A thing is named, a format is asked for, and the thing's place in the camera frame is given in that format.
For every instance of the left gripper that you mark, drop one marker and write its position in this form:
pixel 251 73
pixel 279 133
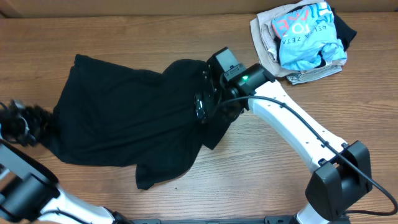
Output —
pixel 20 123

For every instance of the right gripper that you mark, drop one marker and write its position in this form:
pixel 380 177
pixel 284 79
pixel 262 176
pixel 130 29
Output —
pixel 211 96

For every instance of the black t-shirt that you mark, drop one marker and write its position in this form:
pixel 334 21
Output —
pixel 111 115

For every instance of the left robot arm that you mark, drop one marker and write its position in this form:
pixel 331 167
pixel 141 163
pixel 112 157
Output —
pixel 34 193

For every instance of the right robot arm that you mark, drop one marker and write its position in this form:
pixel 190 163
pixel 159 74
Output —
pixel 340 171

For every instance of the beige folded garment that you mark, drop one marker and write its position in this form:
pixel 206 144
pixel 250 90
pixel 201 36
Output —
pixel 263 37

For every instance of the grey patterned folded garment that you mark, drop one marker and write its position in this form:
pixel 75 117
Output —
pixel 316 73

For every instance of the light blue printed t-shirt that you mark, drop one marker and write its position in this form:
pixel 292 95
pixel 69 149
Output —
pixel 308 40

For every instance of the black garment in pile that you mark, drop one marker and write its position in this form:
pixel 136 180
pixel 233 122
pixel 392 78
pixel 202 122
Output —
pixel 343 29

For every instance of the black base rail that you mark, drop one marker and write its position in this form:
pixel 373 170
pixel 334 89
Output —
pixel 211 221

